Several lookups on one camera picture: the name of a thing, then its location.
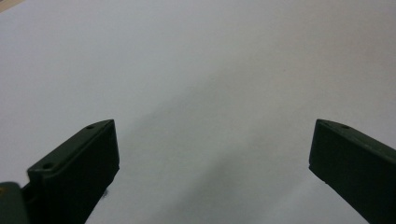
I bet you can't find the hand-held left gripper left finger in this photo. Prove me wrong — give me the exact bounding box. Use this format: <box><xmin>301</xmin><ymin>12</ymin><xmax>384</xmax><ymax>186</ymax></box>
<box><xmin>21</xmin><ymin>119</ymin><xmax>120</xmax><ymax>224</ymax></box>

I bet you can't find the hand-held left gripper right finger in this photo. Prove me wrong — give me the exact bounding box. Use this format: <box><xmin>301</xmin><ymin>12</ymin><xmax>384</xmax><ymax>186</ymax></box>
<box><xmin>308</xmin><ymin>119</ymin><xmax>396</xmax><ymax>224</ymax></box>

